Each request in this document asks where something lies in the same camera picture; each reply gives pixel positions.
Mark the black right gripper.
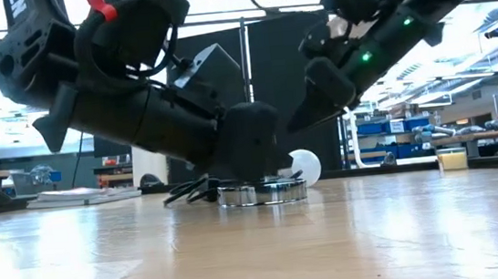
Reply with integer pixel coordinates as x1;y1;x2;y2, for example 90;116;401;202
276;9;413;135

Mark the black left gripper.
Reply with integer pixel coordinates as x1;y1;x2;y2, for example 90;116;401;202
26;37;288;204

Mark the white lightbulb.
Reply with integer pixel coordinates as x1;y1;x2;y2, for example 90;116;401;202
284;147;324;190

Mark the chrome lamp base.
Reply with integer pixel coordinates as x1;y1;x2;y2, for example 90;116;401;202
216;175;310;210

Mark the white cabinet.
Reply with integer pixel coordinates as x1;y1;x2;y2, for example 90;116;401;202
129;142;171;189

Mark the blue storage bin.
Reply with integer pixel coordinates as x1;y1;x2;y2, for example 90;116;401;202
357;120;386;137
402;115;432;134

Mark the black dome object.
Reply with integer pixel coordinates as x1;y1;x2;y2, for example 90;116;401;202
137;170;167;191

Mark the black partition panel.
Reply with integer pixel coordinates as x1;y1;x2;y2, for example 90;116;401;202
153;8;346;188

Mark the yellow candle jar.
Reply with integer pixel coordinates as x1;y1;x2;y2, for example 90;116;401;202
435;145;470;173

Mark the black lamp power cord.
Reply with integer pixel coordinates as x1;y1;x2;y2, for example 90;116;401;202
161;165;306;208

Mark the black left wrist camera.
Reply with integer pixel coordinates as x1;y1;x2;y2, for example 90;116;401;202
72;0;198;90

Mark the red cable strap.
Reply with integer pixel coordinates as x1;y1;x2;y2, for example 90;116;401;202
84;0;120;25

